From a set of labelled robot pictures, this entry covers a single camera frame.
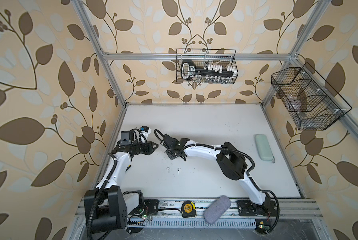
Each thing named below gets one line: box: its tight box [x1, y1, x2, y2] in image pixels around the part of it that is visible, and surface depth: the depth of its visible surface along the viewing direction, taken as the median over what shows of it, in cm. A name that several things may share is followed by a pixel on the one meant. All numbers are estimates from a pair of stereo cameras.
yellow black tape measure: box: [180, 200, 197, 218], surface depth 73 cm
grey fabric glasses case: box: [203, 195, 232, 225], surface depth 72 cm
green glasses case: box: [255, 133, 275, 164], surface depth 95 cm
